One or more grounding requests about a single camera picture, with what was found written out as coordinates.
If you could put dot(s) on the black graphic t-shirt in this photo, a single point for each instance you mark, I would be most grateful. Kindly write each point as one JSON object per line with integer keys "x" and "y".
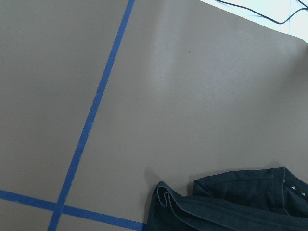
{"x": 245, "y": 200}

